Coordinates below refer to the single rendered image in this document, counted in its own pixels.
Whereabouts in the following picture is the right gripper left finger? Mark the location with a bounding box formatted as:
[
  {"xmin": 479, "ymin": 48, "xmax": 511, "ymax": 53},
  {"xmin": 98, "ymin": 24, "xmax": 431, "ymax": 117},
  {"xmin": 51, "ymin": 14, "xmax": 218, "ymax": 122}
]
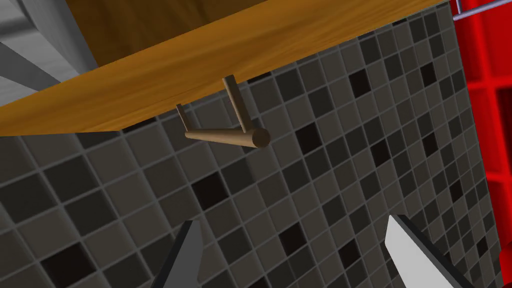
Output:
[{"xmin": 151, "ymin": 219, "xmax": 205, "ymax": 288}]

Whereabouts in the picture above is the brown wooden bar handle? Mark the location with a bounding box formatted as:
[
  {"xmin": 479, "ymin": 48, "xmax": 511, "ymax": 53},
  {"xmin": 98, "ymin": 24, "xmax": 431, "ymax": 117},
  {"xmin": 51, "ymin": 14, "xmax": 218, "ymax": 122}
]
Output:
[{"xmin": 175, "ymin": 74, "xmax": 271, "ymax": 150}]

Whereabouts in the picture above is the orange wooden cupboard door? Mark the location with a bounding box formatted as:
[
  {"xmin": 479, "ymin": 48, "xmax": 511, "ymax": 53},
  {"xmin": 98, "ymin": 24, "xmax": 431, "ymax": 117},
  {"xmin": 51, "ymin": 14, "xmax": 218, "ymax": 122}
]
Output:
[{"xmin": 0, "ymin": 0, "xmax": 455, "ymax": 138}]

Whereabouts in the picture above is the red shelf unit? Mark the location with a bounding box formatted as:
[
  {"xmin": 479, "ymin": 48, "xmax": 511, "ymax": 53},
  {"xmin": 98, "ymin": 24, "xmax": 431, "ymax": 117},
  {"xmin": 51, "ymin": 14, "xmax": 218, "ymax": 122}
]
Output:
[{"xmin": 449, "ymin": 0, "xmax": 512, "ymax": 288}]

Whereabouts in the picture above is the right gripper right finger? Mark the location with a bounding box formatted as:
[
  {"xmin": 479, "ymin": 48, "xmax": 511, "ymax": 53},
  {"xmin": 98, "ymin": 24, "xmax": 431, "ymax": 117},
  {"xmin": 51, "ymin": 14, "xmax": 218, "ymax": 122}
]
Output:
[{"xmin": 383, "ymin": 214, "xmax": 476, "ymax": 288}]

